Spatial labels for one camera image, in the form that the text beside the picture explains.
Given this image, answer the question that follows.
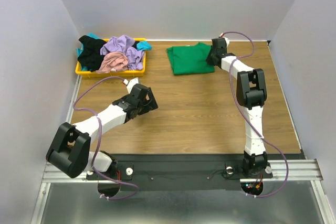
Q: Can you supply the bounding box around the green t-shirt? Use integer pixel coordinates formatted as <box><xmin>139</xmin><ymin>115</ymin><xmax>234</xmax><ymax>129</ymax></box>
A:
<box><xmin>166</xmin><ymin>42</ymin><xmax>215</xmax><ymax>76</ymax></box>

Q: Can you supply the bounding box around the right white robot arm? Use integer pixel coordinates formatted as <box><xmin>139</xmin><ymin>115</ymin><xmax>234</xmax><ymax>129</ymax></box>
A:
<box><xmin>206</xmin><ymin>37</ymin><xmax>267</xmax><ymax>175</ymax></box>

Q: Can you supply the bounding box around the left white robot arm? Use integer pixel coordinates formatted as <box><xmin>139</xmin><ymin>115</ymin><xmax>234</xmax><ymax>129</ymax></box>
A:
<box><xmin>46</xmin><ymin>83</ymin><xmax>158</xmax><ymax>178</ymax></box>

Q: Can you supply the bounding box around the yellow plastic bin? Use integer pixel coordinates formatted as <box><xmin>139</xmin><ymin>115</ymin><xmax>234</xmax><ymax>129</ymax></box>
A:
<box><xmin>75</xmin><ymin>38</ymin><xmax>147</xmax><ymax>78</ymax></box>

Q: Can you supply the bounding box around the pink t-shirt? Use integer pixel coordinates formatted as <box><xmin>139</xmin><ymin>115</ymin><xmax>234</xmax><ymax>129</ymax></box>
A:
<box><xmin>96</xmin><ymin>52</ymin><xmax>129</xmax><ymax>74</ymax></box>

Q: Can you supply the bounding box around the lavender t-shirt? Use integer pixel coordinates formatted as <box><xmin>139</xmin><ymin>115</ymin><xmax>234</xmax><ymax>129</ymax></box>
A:
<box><xmin>100</xmin><ymin>35</ymin><xmax>144</xmax><ymax>71</ymax></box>

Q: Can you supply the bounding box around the black t-shirt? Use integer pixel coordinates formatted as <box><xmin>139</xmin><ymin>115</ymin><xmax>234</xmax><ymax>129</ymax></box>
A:
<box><xmin>78</xmin><ymin>35</ymin><xmax>107</xmax><ymax>72</ymax></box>

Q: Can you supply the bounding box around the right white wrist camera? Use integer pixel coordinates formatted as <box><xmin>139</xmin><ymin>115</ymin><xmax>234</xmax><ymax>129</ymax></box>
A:
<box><xmin>219</xmin><ymin>33</ymin><xmax>230</xmax><ymax>47</ymax></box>

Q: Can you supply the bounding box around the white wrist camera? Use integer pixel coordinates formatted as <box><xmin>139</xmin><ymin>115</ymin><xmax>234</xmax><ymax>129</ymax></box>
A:
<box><xmin>123</xmin><ymin>77</ymin><xmax>139</xmax><ymax>92</ymax></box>
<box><xmin>219</xmin><ymin>33</ymin><xmax>230</xmax><ymax>47</ymax></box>

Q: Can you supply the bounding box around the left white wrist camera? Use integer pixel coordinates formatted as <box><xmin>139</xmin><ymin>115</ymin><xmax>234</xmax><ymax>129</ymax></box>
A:
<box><xmin>123</xmin><ymin>77</ymin><xmax>139</xmax><ymax>92</ymax></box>

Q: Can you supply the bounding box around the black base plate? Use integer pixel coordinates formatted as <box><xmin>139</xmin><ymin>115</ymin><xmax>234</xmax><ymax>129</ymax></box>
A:
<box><xmin>86</xmin><ymin>153</ymin><xmax>274</xmax><ymax>193</ymax></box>

